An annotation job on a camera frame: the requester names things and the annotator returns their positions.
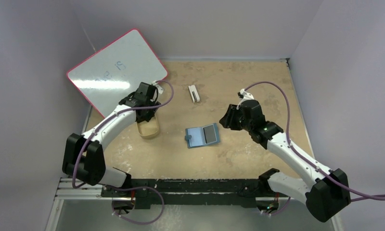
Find black credit card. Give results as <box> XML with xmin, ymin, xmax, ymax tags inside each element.
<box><xmin>203</xmin><ymin>125</ymin><xmax>217</xmax><ymax>144</ymax></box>

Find blue card holder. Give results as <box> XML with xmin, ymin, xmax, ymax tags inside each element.
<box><xmin>184</xmin><ymin>123</ymin><xmax>220</xmax><ymax>149</ymax></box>

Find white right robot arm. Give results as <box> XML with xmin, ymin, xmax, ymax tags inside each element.
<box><xmin>219</xmin><ymin>89</ymin><xmax>351</xmax><ymax>222</ymax></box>

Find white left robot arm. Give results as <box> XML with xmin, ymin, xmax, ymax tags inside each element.
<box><xmin>62</xmin><ymin>81</ymin><xmax>163</xmax><ymax>197</ymax></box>

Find gold oval tin tray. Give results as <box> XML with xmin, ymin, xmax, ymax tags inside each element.
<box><xmin>137</xmin><ymin>116</ymin><xmax>160</xmax><ymax>140</ymax></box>

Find pink framed whiteboard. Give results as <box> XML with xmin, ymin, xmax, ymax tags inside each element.
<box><xmin>66</xmin><ymin>29</ymin><xmax>168</xmax><ymax>117</ymax></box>

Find white whiteboard eraser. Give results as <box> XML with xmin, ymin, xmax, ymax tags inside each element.
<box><xmin>188</xmin><ymin>85</ymin><xmax>200</xmax><ymax>103</ymax></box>

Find black mounting base plate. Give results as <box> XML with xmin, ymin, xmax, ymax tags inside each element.
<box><xmin>101</xmin><ymin>179</ymin><xmax>285</xmax><ymax>212</ymax></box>

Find aluminium frame rail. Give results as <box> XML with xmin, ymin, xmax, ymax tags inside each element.
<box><xmin>56</xmin><ymin>178</ymin><xmax>287</xmax><ymax>203</ymax></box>

